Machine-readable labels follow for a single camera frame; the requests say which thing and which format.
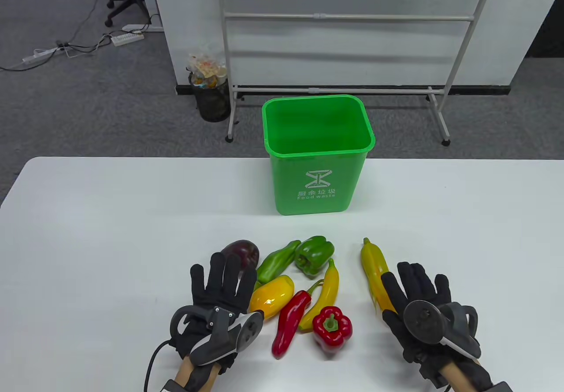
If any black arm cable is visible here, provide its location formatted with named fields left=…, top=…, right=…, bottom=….
left=145, top=340, right=172, bottom=392

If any yellow bell pepper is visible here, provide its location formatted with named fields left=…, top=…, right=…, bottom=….
left=249, top=275, right=295, bottom=321

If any person's left hand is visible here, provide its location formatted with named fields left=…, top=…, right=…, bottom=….
left=170, top=252, right=257, bottom=373

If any green food waste bin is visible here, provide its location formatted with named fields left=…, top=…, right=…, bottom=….
left=262, top=95, right=376, bottom=216

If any black mesh trash can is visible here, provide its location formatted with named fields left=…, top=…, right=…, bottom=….
left=189, top=73, right=231, bottom=123

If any grey right hand controller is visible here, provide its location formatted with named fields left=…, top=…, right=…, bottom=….
left=404, top=300, right=482, bottom=359

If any small yellow banana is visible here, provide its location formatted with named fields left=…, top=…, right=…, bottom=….
left=298, top=259, right=341, bottom=332

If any large yellow banana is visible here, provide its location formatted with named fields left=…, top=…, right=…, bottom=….
left=360, top=237, right=399, bottom=318

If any red bell pepper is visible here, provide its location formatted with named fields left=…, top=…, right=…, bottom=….
left=312, top=306, right=353, bottom=349

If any grey hand controller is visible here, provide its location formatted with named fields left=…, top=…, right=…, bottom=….
left=170, top=305, right=265, bottom=367
left=404, top=300, right=482, bottom=359

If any long green pepper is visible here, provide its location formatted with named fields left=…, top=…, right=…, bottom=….
left=253, top=240, right=302, bottom=291

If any grey left hand controller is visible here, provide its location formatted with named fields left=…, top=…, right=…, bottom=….
left=170, top=305, right=265, bottom=367

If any white power strip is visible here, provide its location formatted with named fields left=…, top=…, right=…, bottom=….
left=111, top=32, right=145, bottom=47
left=22, top=48, right=60, bottom=63

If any red chili pepper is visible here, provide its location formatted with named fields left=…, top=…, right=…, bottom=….
left=271, top=279, right=324, bottom=360

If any purple eggplant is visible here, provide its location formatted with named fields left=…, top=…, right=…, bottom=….
left=219, top=240, right=260, bottom=274

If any person's right hand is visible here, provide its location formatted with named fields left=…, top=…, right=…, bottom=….
left=381, top=262, right=494, bottom=390

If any green bell pepper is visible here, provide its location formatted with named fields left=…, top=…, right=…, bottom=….
left=294, top=236, right=335, bottom=277

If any person's right forearm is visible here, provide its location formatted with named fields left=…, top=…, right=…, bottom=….
left=441, top=363, right=481, bottom=392

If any clear bag of rubbish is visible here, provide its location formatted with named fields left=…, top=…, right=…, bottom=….
left=187, top=48, right=228, bottom=89

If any white whiteboard stand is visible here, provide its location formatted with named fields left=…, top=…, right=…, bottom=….
left=219, top=0, right=498, bottom=147

